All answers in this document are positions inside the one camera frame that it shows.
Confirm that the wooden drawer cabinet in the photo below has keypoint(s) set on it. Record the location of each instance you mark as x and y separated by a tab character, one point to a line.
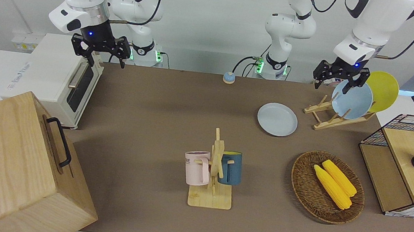
5	164

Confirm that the yellow plate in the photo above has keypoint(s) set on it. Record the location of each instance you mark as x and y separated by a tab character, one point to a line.
384	90

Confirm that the light blue plate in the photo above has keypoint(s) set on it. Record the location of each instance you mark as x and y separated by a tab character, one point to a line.
354	102

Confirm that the wooden mug tree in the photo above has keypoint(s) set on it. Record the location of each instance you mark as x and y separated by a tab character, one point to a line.
210	197

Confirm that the wooden plate rack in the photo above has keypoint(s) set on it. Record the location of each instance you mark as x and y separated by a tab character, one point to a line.
331	121

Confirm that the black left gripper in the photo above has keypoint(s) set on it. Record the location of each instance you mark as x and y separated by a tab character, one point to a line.
345	65

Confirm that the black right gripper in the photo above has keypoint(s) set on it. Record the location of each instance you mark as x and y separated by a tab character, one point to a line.
98	35

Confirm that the white wall socket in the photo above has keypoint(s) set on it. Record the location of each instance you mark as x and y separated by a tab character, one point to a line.
24	41

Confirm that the gray plate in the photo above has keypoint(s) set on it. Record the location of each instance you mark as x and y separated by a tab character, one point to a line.
277	119

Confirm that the dark blue mug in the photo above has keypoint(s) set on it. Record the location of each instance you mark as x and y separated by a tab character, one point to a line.
233	168

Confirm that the brown wicker basket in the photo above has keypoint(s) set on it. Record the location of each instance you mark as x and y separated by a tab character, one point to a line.
310	192

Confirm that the pink mug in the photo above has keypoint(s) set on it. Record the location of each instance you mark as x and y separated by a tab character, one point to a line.
195	168

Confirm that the white toaster oven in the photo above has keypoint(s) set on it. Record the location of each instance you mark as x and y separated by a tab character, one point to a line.
48	72

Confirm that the blue service bell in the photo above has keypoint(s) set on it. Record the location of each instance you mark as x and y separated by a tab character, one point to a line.
228	78

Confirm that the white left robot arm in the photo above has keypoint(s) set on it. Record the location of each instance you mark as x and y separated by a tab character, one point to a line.
370	29

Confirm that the yellow corn cob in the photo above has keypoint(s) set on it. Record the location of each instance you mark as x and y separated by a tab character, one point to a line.
341	178
332	188

